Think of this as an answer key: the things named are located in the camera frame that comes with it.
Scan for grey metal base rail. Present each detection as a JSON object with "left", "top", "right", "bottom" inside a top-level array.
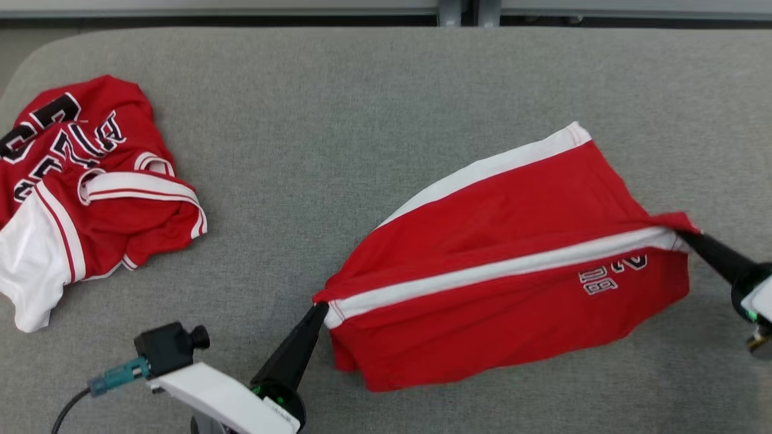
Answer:
[
  {"left": 501, "top": 0, "right": 772, "bottom": 22},
  {"left": 0, "top": 0, "right": 439, "bottom": 17}
]

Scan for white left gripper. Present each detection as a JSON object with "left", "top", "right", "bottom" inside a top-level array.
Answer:
[{"left": 149, "top": 303, "right": 330, "bottom": 434}]

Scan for black camera cable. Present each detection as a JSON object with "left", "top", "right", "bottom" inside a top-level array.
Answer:
[{"left": 51, "top": 389, "right": 92, "bottom": 434}]

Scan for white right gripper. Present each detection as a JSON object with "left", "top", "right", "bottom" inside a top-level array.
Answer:
[{"left": 674, "top": 231, "right": 772, "bottom": 362}]

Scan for red shorts with white stripes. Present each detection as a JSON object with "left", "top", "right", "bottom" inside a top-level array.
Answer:
[{"left": 312, "top": 121, "right": 702, "bottom": 394}]

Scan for teal camera cable connector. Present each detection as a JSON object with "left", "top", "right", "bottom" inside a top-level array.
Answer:
[{"left": 87, "top": 357, "right": 151, "bottom": 397}]

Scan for grey metal frame post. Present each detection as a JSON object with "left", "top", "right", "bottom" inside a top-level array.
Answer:
[
  {"left": 437, "top": 0, "right": 463, "bottom": 27},
  {"left": 476, "top": 0, "right": 502, "bottom": 27}
]

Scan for grey fabric sofa cushion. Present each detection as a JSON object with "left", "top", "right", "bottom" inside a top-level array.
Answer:
[{"left": 0, "top": 27, "right": 772, "bottom": 434}]

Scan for red basketball jersey white sleeves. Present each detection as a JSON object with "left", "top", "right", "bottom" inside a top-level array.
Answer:
[{"left": 0, "top": 74, "right": 209, "bottom": 334}]

